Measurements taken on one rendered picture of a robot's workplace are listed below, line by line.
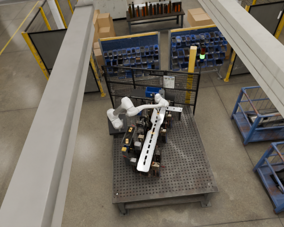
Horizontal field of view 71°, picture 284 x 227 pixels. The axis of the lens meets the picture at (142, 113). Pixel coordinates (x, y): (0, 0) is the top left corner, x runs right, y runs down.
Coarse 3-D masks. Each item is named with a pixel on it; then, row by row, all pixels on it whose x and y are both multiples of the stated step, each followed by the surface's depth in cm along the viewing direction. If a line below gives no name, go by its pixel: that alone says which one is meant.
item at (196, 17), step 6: (192, 12) 564; (198, 12) 561; (204, 12) 557; (192, 18) 549; (198, 18) 535; (204, 18) 532; (210, 18) 529; (192, 24) 556; (198, 24) 535; (204, 24) 537; (210, 24) 540; (228, 42) 586; (228, 48) 601; (228, 54) 618
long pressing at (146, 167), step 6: (156, 108) 380; (162, 108) 379; (156, 114) 370; (162, 114) 369; (162, 120) 360; (156, 126) 352; (150, 132) 344; (156, 132) 343; (150, 138) 336; (156, 138) 335; (144, 144) 329; (150, 144) 328; (144, 150) 321; (150, 150) 320; (144, 156) 314; (150, 156) 313; (138, 162) 308; (150, 162) 307; (138, 168) 302; (144, 168) 301
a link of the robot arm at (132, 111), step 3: (129, 108) 310; (132, 108) 310; (135, 108) 316; (129, 111) 310; (132, 111) 310; (135, 111) 312; (138, 111) 317; (129, 114) 309; (132, 114) 310; (135, 114) 315
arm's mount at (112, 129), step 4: (120, 116) 381; (124, 116) 381; (108, 120) 382; (124, 120) 381; (108, 124) 382; (112, 124) 382; (124, 124) 381; (112, 128) 381; (124, 128) 381; (112, 132) 381; (116, 132) 381; (120, 132) 382; (124, 132) 382
